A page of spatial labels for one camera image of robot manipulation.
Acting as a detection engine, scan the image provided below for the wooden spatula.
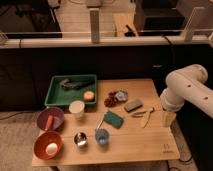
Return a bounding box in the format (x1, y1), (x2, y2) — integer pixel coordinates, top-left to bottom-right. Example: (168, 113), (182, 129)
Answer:
(140, 108), (155, 128)

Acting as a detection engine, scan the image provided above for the wooden spoon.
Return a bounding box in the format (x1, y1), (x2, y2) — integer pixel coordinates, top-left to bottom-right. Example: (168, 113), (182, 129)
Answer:
(131, 111), (147, 118)

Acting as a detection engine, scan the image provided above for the small metal cup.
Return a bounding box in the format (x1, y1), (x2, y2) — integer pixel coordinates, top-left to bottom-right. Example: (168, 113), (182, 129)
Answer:
(74, 132), (87, 148)

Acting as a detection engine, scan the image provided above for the blue plastic cup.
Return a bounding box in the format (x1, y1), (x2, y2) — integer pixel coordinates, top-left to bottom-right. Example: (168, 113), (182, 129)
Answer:
(95, 129), (109, 145)

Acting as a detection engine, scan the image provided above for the purple bowl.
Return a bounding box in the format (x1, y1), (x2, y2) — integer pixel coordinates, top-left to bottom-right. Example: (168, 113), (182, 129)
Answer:
(36, 107), (64, 131)

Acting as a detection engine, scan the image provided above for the green sponge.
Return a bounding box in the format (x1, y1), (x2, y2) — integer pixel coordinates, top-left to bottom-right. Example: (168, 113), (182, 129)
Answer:
(104, 111), (123, 129)

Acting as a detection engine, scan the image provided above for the red grape bunch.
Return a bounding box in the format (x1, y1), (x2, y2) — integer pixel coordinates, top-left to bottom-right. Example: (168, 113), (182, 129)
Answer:
(104, 91), (118, 107)

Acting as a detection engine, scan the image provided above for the red bowl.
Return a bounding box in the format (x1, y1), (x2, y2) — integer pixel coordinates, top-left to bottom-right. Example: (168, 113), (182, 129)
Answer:
(34, 131), (62, 160)

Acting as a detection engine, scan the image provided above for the blue grey round toy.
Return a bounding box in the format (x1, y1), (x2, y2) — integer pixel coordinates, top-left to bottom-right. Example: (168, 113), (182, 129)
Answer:
(115, 90), (128, 102)

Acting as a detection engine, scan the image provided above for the white egg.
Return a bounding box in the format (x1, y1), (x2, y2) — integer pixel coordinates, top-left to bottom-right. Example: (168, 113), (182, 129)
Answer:
(46, 143), (58, 155)

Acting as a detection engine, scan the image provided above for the white paper cup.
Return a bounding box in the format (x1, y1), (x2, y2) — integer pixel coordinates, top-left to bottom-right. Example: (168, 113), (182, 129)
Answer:
(69, 100), (85, 119)

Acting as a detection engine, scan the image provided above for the right white railing post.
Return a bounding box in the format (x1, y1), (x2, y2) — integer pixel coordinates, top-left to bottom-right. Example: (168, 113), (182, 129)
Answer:
(181, 7), (205, 42)

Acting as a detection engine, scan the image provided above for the grey felt eraser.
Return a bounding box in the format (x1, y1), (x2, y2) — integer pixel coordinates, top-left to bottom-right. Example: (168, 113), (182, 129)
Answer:
(124, 99), (143, 112)

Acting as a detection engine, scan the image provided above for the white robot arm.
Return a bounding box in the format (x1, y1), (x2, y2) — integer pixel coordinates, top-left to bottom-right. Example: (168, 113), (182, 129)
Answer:
(160, 64), (213, 127)

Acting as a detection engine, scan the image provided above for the dark toy gun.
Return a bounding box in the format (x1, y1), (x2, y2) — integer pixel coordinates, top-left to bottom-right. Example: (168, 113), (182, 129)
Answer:
(60, 79), (94, 90)

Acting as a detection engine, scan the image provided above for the orange fruit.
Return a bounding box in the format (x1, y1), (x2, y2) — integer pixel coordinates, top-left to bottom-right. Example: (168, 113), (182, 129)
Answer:
(83, 91), (95, 101)

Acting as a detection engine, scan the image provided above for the orange carrot stick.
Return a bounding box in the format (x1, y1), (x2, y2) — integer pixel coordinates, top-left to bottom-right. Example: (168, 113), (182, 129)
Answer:
(45, 115), (53, 131)

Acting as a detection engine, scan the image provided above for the green plastic tray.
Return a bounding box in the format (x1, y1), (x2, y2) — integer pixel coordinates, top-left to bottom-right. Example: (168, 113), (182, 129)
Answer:
(45, 74), (97, 107)

